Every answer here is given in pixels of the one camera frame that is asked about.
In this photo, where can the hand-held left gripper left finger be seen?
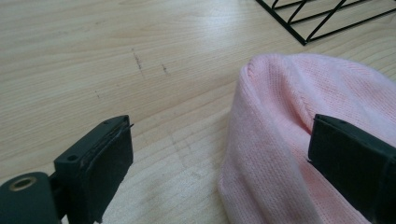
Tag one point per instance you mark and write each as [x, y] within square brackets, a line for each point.
[93, 168]

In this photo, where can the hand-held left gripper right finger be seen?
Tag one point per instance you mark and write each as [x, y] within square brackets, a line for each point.
[351, 161]

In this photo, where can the pink knit hat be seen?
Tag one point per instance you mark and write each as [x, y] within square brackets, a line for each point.
[271, 140]

